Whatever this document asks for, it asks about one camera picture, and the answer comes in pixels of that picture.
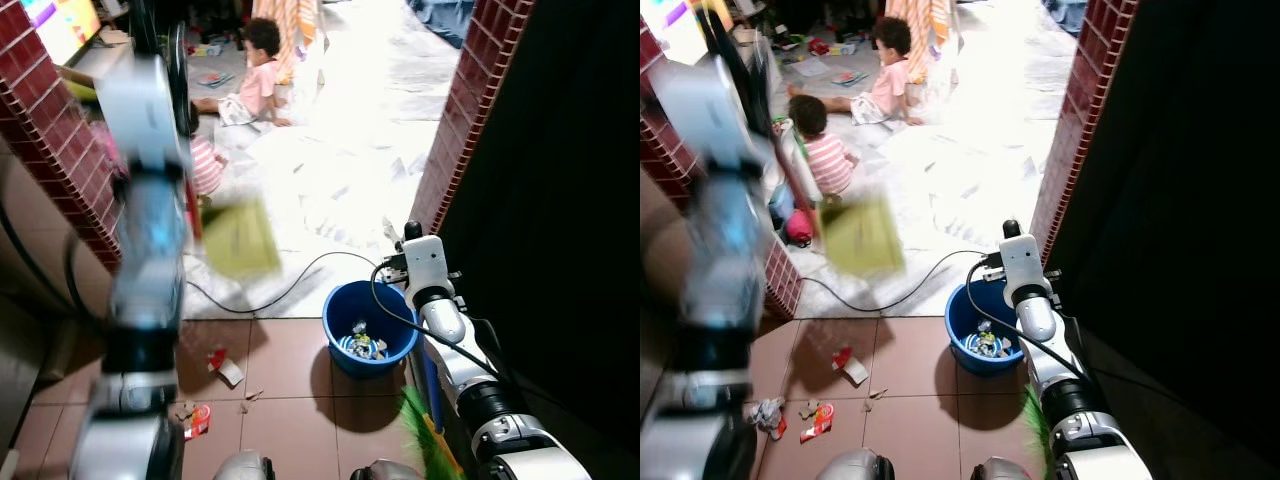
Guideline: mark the grey right robot leg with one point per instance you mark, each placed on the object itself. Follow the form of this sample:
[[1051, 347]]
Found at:
[[385, 472], [1000, 470]]

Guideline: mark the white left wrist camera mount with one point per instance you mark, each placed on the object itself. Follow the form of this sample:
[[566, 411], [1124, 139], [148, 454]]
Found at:
[[145, 110], [708, 110]]

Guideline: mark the red and white wrapper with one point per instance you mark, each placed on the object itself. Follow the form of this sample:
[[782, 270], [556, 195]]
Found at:
[[852, 367], [226, 368]]

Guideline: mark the bright television screen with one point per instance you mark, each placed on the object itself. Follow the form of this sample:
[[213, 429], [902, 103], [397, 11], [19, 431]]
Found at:
[[662, 22], [62, 25]]

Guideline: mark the pink round toy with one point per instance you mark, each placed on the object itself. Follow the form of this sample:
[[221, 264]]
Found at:
[[799, 228]]

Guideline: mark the red crumpled wrapper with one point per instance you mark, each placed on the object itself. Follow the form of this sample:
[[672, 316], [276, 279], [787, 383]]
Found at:
[[198, 421], [818, 421]]

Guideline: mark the green bristle broom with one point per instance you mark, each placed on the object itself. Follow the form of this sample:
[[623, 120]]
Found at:
[[1037, 430], [425, 435]]

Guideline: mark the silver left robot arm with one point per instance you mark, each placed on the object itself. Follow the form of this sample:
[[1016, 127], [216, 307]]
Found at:
[[725, 270], [148, 270]]

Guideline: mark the black standing fan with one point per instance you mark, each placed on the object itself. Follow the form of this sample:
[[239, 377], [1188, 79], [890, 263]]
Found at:
[[735, 60], [178, 70]]

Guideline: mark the child in pink shirt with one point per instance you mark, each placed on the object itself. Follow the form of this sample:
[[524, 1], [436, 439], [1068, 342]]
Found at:
[[888, 85], [258, 85]]

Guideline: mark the grey crumpled paper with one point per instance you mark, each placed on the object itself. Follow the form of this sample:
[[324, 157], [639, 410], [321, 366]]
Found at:
[[768, 416]]

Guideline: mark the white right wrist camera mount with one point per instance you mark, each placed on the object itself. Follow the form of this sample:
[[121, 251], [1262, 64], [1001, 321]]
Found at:
[[425, 262], [1023, 262]]

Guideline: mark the trash pile in bucket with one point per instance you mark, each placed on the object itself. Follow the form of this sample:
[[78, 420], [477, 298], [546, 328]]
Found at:
[[362, 344], [988, 342]]

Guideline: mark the orange striped hanging cloth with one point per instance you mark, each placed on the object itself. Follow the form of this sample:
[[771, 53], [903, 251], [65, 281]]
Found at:
[[920, 25], [290, 25]]

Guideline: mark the blue plastic bucket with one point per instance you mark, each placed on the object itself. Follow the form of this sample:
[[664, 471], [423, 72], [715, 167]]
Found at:
[[965, 310], [350, 310]]

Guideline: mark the child in striped shirt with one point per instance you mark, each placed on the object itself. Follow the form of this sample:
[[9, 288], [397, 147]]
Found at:
[[207, 165], [828, 160]]

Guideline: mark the grey robot leg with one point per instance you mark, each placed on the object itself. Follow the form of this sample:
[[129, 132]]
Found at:
[[853, 466], [243, 467], [1000, 470], [385, 472]]

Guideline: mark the grey left robot leg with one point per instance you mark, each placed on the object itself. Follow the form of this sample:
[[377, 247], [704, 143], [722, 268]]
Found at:
[[243, 467], [853, 466]]

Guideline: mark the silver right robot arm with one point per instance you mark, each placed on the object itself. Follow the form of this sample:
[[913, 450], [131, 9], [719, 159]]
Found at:
[[480, 390], [1085, 420]]

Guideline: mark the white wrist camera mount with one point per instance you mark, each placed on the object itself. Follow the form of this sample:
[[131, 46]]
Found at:
[[425, 262], [145, 110], [1023, 262], [708, 110]]

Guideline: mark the yellow-green dustpan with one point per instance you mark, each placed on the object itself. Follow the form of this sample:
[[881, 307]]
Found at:
[[240, 240], [865, 238]]

